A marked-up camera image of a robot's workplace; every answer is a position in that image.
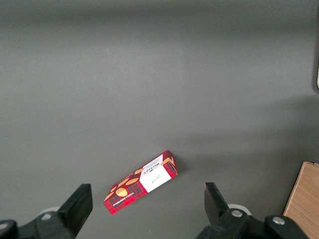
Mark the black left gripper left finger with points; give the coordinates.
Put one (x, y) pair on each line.
(67, 219)

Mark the red tartan biscuit box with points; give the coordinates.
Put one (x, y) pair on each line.
(129, 191)

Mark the wooden drawer cabinet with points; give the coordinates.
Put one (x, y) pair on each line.
(304, 199)

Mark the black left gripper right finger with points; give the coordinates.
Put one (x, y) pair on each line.
(224, 224)

